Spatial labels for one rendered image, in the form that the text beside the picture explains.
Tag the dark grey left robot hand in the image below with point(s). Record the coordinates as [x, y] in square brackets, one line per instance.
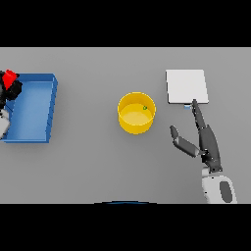
[13, 89]

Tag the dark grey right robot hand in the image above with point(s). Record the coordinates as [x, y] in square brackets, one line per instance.
[208, 140]

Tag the red beaker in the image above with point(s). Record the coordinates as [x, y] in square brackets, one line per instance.
[10, 77]

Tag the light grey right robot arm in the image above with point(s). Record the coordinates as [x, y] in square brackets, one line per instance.
[218, 189]

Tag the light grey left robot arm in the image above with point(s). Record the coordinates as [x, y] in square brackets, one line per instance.
[2, 123]

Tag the pale square measuring scale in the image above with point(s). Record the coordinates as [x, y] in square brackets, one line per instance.
[187, 86]

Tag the green nut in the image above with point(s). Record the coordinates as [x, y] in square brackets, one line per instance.
[145, 107]

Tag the yellow bowl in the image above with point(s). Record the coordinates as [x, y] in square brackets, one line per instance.
[136, 113]

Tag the blue tray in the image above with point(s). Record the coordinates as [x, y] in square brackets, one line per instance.
[31, 110]

